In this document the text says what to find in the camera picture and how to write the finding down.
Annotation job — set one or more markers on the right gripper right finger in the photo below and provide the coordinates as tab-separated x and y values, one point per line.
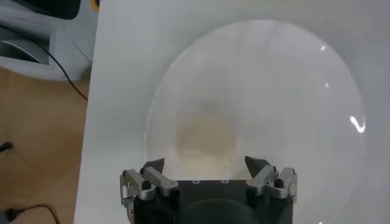
262	178

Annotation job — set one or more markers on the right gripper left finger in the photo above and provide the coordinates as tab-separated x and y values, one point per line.
158	179

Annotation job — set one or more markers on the black yellow floor equipment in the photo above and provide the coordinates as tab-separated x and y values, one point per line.
48	7

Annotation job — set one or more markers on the white round plate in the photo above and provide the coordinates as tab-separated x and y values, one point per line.
289	91

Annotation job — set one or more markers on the white steamed baozi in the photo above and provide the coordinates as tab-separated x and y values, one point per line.
207	143

